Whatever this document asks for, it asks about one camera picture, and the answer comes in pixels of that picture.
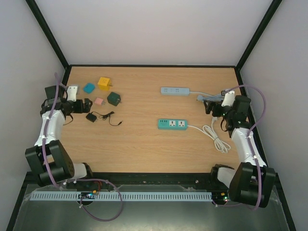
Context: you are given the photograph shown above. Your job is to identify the pink charger plug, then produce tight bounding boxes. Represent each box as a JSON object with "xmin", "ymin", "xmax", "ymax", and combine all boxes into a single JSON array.
[{"xmin": 94, "ymin": 97, "xmax": 105, "ymax": 106}]

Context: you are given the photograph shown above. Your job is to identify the blue plug adapter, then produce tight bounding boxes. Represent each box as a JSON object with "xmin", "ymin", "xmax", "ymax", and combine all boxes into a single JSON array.
[{"xmin": 83, "ymin": 83, "xmax": 95, "ymax": 94}]

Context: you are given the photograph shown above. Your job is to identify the thin black cable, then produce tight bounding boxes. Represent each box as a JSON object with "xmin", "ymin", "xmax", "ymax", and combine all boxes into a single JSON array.
[{"xmin": 92, "ymin": 110, "xmax": 124, "ymax": 127}]

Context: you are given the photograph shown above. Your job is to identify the yellow cube socket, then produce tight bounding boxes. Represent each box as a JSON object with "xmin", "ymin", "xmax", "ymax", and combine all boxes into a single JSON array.
[{"xmin": 97, "ymin": 77, "xmax": 112, "ymax": 91}]

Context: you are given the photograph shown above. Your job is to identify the dark green plug adapter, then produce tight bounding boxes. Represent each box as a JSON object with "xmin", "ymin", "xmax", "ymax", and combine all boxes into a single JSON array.
[{"xmin": 107, "ymin": 92, "xmax": 121, "ymax": 106}]

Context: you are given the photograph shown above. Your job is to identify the light blue power strip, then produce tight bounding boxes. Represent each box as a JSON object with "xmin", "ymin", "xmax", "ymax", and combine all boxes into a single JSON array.
[{"xmin": 161, "ymin": 87, "xmax": 190, "ymax": 96}]

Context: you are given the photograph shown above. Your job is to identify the black power adapter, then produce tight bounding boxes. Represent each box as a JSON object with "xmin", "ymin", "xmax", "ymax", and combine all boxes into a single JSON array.
[{"xmin": 86, "ymin": 113, "xmax": 97, "ymax": 123}]

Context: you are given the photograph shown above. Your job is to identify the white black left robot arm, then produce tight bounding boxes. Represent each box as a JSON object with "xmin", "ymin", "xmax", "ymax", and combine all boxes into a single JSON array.
[{"xmin": 25, "ymin": 85, "xmax": 93, "ymax": 186}]

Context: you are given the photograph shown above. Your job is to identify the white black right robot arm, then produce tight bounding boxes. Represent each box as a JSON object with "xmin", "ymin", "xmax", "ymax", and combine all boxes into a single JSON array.
[{"xmin": 204, "ymin": 95, "xmax": 276, "ymax": 208}]

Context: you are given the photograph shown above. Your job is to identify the light blue strip cable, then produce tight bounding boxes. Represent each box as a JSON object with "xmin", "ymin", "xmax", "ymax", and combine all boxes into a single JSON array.
[{"xmin": 189, "ymin": 90, "xmax": 228, "ymax": 102}]

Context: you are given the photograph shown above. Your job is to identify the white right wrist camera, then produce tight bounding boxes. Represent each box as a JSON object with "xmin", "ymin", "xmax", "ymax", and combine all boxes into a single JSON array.
[{"xmin": 221, "ymin": 90, "xmax": 235, "ymax": 107}]

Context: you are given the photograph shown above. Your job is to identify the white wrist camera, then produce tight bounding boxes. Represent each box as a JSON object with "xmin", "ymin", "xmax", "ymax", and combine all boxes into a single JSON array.
[
  {"xmin": 66, "ymin": 85, "xmax": 79, "ymax": 102},
  {"xmin": 221, "ymin": 90, "xmax": 235, "ymax": 107}
]

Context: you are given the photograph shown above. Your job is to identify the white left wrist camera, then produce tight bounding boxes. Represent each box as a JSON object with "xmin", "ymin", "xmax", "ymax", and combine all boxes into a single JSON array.
[{"xmin": 66, "ymin": 85, "xmax": 79, "ymax": 102}]

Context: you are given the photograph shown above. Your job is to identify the white power cable with plug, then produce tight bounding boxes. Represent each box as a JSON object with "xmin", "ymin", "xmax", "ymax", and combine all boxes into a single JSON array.
[{"xmin": 187, "ymin": 116, "xmax": 231, "ymax": 154}]

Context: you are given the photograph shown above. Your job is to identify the black metal cage frame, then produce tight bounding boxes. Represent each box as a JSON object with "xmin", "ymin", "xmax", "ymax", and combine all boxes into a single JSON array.
[{"xmin": 6, "ymin": 0, "xmax": 298, "ymax": 231}]

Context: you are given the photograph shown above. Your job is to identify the slotted grey cable duct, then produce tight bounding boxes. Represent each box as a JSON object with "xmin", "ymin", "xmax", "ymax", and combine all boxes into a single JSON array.
[{"xmin": 30, "ymin": 191, "xmax": 212, "ymax": 202}]

